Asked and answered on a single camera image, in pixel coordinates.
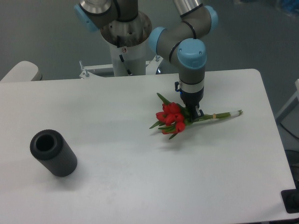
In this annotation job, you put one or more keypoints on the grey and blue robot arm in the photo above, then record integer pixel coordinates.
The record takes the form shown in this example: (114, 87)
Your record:
(180, 46)

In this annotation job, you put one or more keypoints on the white chair back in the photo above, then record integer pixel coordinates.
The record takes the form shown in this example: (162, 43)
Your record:
(24, 71)

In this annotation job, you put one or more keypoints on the black device at table edge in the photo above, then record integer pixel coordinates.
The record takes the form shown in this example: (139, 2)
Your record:
(291, 200)

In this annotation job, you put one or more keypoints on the white furniture at right edge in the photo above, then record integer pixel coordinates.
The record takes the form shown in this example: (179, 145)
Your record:
(291, 103)

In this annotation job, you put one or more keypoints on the red tulip bouquet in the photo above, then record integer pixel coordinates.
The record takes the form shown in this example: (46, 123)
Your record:
(174, 118)

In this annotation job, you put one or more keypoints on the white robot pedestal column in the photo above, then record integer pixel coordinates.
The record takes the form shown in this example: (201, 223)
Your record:
(127, 43)

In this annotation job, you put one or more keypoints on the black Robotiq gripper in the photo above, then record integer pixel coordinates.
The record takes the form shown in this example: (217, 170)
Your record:
(191, 101)

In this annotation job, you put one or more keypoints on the dark grey ribbed vase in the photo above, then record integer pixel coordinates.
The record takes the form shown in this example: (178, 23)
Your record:
(50, 149)

